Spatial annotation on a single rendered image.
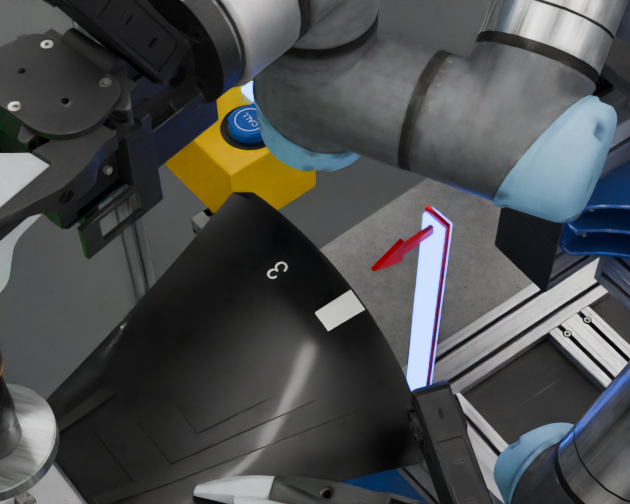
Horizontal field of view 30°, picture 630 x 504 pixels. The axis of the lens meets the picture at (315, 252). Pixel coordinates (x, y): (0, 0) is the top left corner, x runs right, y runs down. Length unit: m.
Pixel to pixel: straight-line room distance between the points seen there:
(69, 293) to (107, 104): 1.34
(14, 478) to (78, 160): 0.22
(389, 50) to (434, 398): 0.22
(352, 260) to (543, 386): 0.55
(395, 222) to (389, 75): 1.70
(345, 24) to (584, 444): 0.32
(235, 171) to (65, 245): 0.77
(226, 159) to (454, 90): 0.41
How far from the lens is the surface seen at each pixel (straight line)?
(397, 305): 2.25
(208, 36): 0.58
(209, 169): 1.07
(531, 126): 0.67
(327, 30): 0.66
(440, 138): 0.68
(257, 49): 0.60
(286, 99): 0.70
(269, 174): 1.08
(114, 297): 1.95
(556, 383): 1.95
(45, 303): 1.85
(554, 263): 1.36
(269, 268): 0.81
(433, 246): 0.88
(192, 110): 0.62
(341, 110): 0.69
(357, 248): 2.33
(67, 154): 0.53
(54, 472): 0.77
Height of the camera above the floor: 1.86
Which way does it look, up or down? 53 degrees down
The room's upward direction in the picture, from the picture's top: 1 degrees counter-clockwise
